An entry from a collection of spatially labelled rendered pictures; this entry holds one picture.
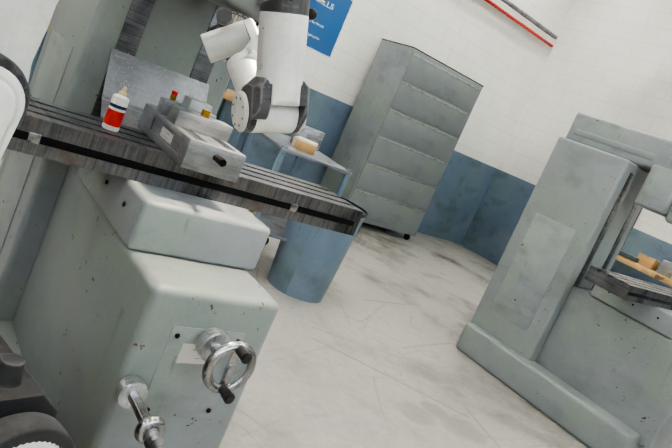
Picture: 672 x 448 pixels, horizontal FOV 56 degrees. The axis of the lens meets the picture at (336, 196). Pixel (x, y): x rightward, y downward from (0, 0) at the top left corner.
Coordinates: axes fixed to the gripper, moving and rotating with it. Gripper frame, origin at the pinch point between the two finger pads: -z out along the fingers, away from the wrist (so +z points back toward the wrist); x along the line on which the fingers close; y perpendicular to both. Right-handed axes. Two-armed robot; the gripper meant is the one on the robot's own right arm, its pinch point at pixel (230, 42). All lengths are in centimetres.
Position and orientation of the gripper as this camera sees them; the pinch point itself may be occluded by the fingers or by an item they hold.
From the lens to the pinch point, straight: 166.1
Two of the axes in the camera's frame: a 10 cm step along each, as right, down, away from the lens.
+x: -9.0, -3.5, -2.5
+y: -3.9, 9.1, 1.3
